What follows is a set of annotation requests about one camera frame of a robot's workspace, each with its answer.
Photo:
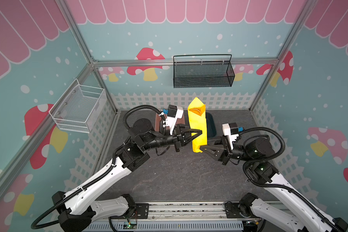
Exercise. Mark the teal plastic tray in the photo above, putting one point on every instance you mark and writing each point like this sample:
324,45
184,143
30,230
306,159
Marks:
211,128

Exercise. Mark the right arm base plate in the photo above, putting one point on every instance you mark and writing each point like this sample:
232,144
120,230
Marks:
236,210

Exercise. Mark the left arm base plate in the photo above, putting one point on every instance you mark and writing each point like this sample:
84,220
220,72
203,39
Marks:
138,211

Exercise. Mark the orange plastic spoon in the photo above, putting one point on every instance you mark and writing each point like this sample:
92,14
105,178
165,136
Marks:
197,111

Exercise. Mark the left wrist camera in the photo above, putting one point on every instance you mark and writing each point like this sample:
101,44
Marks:
174,115

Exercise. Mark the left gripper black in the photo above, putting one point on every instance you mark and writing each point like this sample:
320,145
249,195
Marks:
179,136

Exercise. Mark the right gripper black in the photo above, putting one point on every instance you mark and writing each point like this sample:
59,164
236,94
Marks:
224,151

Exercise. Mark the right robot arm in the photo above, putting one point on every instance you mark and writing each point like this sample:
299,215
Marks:
304,216

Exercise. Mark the pink plastic basket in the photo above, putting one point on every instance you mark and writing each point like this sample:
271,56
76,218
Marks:
159,121

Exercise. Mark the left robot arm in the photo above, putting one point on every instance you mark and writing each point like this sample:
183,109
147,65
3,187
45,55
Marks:
75,210

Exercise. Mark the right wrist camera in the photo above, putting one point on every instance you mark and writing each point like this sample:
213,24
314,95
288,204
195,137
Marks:
231,131

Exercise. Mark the aluminium mounting rail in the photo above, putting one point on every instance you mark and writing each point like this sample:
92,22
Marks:
182,214

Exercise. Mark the white wire wall basket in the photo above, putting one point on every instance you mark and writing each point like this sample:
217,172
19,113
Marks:
78,108

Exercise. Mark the black mesh wall basket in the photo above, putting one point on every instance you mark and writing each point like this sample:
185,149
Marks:
203,71

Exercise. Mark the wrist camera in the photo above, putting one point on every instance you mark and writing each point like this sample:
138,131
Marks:
174,115
231,131

